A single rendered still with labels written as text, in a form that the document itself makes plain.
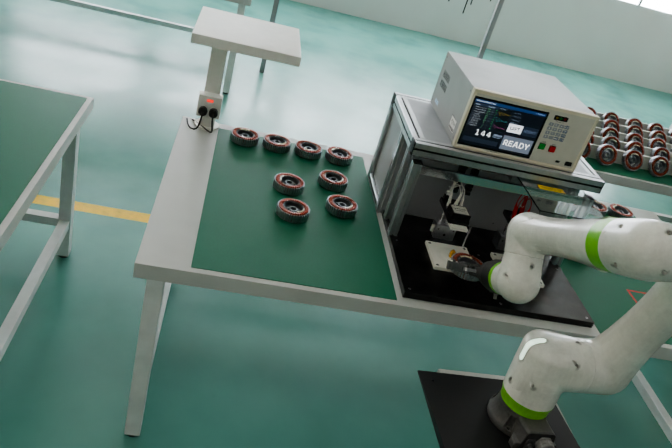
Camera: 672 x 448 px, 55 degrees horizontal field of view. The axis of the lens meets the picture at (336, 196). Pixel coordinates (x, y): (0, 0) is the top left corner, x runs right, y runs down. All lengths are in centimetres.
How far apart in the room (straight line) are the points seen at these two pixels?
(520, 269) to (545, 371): 27
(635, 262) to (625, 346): 32
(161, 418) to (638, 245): 171
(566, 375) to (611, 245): 37
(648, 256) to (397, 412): 159
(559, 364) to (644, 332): 19
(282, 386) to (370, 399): 36
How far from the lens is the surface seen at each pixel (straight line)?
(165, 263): 187
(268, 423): 251
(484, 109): 211
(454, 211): 217
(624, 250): 136
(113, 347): 268
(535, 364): 159
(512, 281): 170
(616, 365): 166
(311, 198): 232
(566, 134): 224
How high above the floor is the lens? 187
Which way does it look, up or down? 28 degrees down
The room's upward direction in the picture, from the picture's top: 17 degrees clockwise
